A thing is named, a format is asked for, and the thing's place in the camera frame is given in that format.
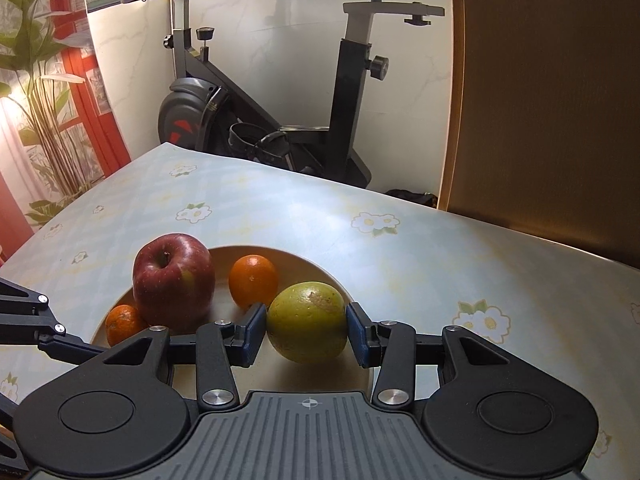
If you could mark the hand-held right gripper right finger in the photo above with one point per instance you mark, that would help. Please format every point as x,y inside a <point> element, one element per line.
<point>357,335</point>

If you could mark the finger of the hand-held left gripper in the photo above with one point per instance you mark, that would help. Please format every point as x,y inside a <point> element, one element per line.
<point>7,440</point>
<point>65,346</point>

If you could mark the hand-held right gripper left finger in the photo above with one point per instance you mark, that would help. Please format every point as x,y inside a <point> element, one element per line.
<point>256,332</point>

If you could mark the yellow-green citrus fruit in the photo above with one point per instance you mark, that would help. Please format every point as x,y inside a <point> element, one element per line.
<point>305,322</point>

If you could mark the small orange tangerine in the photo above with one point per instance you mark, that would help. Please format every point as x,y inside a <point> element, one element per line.
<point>122,325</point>
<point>252,280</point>

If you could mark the cream round plate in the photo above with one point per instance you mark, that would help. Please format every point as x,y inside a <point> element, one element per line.
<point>297,269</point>

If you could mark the large red apple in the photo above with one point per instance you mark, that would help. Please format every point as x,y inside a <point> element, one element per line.
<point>172,280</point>

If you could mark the floral tablecloth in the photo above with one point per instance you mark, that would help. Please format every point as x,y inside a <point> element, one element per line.
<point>400,270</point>

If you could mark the small black object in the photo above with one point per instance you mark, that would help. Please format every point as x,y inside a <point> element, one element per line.
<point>410,196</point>

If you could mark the black exercise bike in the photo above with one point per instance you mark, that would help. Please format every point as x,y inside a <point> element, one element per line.
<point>350,110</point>

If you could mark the potted green plant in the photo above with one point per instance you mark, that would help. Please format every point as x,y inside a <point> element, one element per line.
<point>30,110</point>

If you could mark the wooden door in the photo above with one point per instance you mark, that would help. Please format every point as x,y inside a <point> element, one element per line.
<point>550,110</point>

